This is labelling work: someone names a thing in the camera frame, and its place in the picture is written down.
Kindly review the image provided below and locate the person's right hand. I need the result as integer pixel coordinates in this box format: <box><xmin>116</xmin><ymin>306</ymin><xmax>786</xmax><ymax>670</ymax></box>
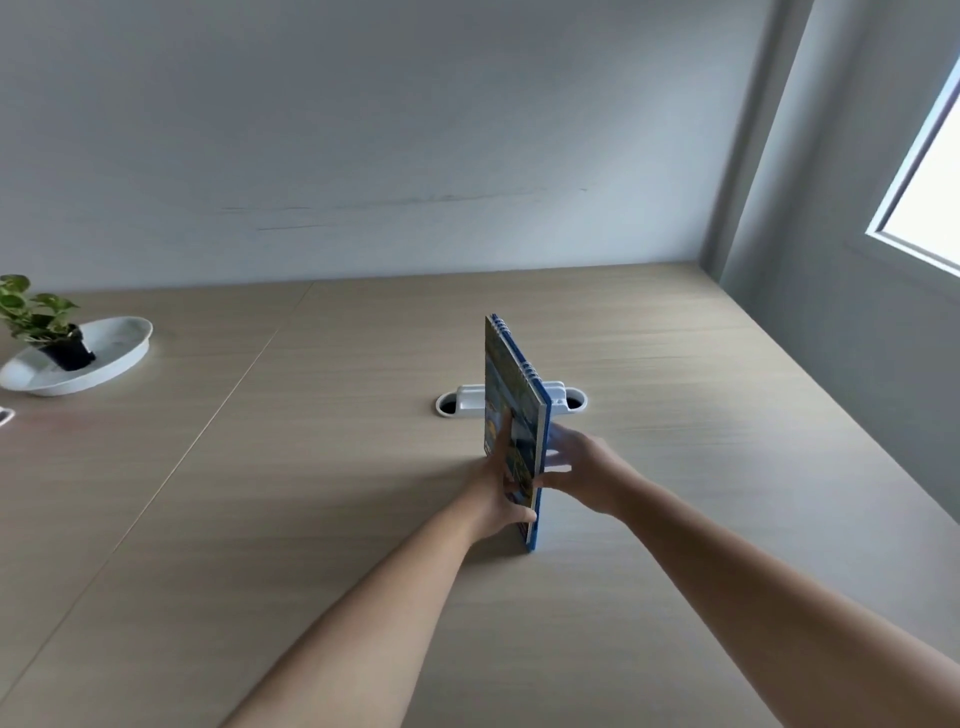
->
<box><xmin>541</xmin><ymin>424</ymin><xmax>635</xmax><ymax>519</ymax></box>

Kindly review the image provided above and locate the white-framed window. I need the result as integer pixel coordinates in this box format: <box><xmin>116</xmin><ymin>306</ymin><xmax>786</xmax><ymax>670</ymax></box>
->
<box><xmin>866</xmin><ymin>60</ymin><xmax>960</xmax><ymax>279</ymax></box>

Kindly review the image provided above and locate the small green potted plant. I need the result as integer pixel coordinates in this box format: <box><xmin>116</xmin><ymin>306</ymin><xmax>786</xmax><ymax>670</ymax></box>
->
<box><xmin>0</xmin><ymin>274</ymin><xmax>97</xmax><ymax>372</ymax></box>

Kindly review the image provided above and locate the blue spiral-bound book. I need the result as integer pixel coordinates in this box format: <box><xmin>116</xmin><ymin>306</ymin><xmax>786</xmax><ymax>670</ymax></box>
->
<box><xmin>483</xmin><ymin>313</ymin><xmax>554</xmax><ymax>555</ymax></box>

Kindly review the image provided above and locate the person's left forearm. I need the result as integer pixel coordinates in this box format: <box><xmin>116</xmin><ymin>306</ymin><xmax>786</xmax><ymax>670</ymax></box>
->
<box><xmin>217</xmin><ymin>495</ymin><xmax>489</xmax><ymax>728</ymax></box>

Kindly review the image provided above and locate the white oval dish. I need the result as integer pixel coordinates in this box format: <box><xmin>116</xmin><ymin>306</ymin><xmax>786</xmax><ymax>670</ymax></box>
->
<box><xmin>0</xmin><ymin>316</ymin><xmax>154</xmax><ymax>397</ymax></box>

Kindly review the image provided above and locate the white table cable grommet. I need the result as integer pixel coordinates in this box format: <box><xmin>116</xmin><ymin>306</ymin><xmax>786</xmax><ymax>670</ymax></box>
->
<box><xmin>435</xmin><ymin>382</ymin><xmax>589</xmax><ymax>416</ymax></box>

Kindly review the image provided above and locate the person's left hand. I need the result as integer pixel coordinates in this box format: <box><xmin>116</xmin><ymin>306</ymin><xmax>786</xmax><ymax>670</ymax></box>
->
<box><xmin>465</xmin><ymin>411</ymin><xmax>538</xmax><ymax>543</ymax></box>

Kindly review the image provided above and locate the person's right forearm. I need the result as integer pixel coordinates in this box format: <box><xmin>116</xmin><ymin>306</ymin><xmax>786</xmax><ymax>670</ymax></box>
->
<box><xmin>615</xmin><ymin>480</ymin><xmax>960</xmax><ymax>728</ymax></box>

